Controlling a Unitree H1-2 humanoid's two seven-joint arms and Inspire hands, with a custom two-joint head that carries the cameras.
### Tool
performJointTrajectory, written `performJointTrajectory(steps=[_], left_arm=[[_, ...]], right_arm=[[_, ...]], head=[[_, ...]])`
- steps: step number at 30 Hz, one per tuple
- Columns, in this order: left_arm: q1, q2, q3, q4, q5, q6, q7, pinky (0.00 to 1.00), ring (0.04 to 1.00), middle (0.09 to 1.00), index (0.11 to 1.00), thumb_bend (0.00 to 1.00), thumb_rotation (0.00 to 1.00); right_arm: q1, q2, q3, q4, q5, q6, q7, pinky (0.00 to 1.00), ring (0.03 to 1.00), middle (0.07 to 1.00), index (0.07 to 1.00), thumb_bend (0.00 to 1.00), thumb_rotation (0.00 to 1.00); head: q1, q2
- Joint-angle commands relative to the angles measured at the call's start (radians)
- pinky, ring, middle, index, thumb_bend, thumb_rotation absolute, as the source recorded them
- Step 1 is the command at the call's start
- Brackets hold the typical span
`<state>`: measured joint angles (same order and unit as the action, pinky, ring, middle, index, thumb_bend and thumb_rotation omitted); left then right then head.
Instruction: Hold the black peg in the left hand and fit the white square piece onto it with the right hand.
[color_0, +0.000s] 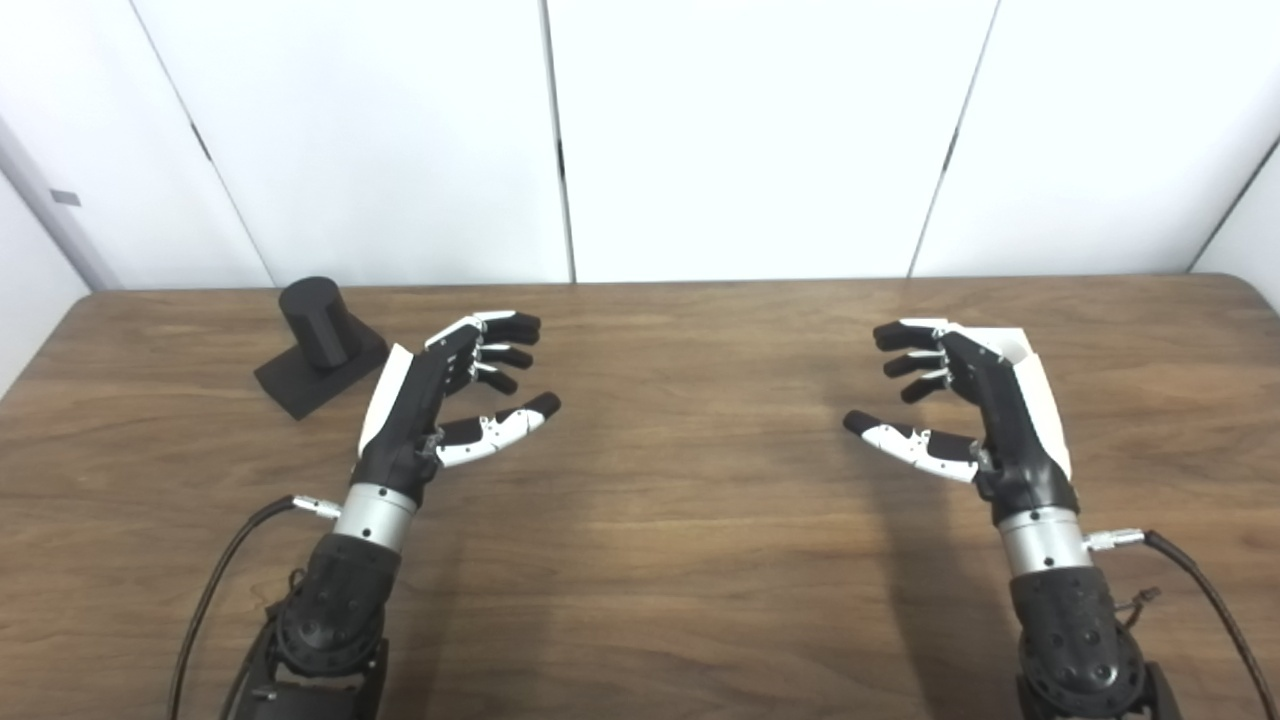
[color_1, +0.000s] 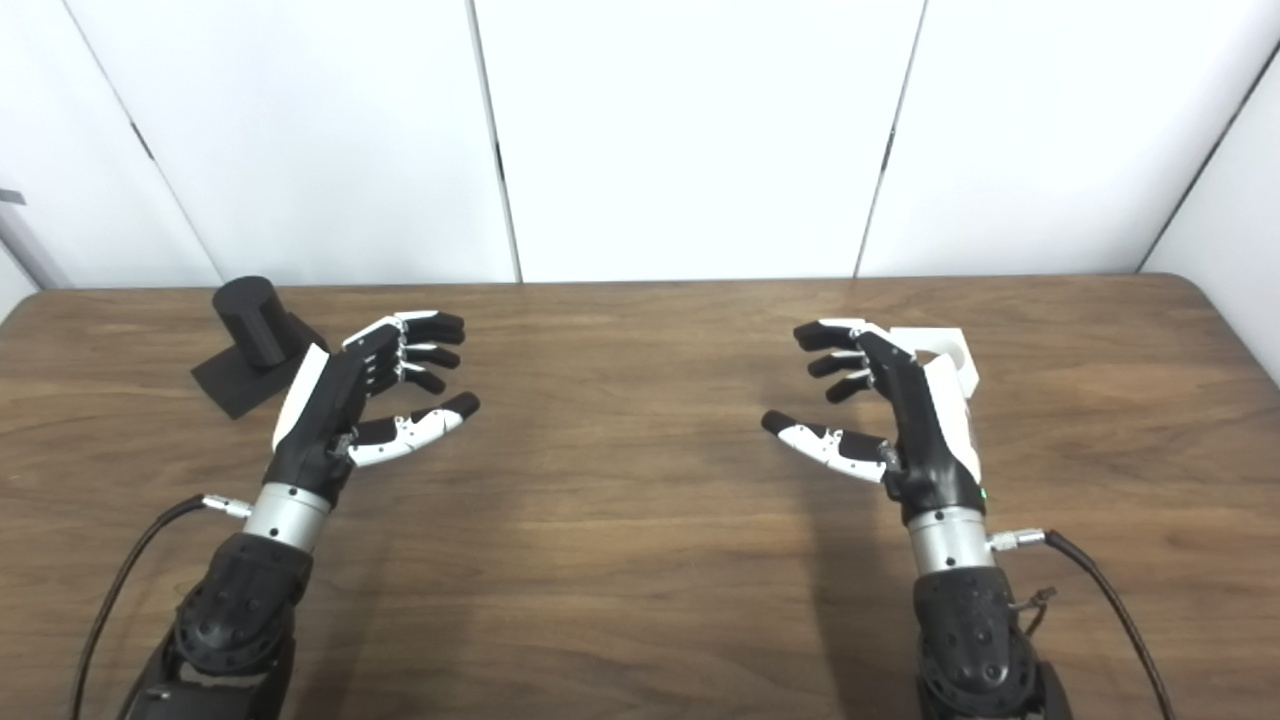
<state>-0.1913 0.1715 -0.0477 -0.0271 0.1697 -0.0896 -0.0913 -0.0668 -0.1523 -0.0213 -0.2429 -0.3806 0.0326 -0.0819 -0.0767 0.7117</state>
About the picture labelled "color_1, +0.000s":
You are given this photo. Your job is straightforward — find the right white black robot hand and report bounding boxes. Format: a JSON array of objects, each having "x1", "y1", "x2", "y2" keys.
[{"x1": 760, "y1": 318, "x2": 988, "y2": 527}]

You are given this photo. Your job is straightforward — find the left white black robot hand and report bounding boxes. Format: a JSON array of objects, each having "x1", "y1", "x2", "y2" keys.
[{"x1": 262, "y1": 310, "x2": 482, "y2": 504}]

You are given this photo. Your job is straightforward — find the white square piece with hole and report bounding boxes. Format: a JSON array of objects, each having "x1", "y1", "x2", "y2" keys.
[{"x1": 888, "y1": 326, "x2": 981, "y2": 399}]

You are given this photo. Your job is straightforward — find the black peg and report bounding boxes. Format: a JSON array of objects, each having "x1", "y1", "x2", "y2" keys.
[{"x1": 190, "y1": 276, "x2": 331, "y2": 421}]

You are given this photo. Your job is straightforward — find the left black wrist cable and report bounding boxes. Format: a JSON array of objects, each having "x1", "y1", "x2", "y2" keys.
[{"x1": 68, "y1": 493, "x2": 253, "y2": 720}]

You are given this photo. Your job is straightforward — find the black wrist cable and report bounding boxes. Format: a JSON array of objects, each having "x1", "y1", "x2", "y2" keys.
[
  {"x1": 988, "y1": 528, "x2": 1176, "y2": 720},
  {"x1": 68, "y1": 493, "x2": 253, "y2": 720}
]

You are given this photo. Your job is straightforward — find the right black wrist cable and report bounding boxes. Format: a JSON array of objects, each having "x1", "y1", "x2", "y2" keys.
[{"x1": 988, "y1": 528, "x2": 1176, "y2": 720}]

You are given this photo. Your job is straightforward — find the grey wall post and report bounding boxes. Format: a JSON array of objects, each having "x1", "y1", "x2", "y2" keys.
[{"x1": 0, "y1": 188, "x2": 73, "y2": 291}]

